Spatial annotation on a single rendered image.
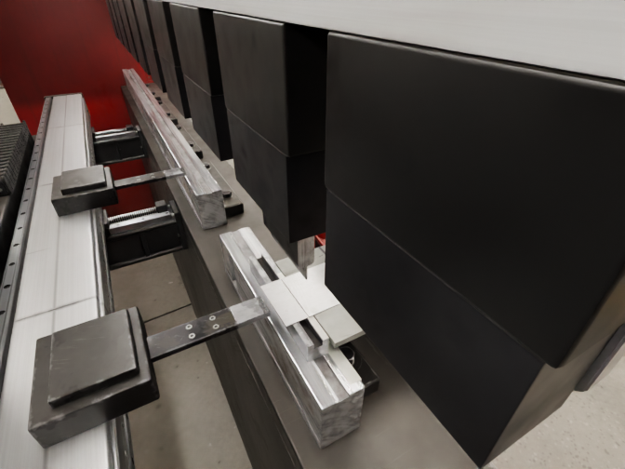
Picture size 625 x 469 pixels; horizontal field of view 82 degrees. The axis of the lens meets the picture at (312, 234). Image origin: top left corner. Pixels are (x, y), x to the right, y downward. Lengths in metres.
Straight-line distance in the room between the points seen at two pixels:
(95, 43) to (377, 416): 2.31
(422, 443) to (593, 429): 1.34
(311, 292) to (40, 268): 0.44
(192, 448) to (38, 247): 0.99
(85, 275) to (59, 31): 1.94
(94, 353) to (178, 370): 1.29
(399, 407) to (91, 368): 0.39
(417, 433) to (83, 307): 0.49
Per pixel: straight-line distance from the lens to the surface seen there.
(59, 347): 0.49
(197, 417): 1.60
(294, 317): 0.48
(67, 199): 0.84
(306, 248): 0.39
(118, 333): 0.47
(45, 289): 0.67
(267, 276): 0.54
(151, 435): 1.62
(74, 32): 2.48
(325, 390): 0.46
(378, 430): 0.55
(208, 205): 0.87
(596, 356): 0.21
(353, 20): 0.18
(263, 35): 0.27
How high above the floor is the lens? 1.36
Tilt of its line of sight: 35 degrees down
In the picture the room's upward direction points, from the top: straight up
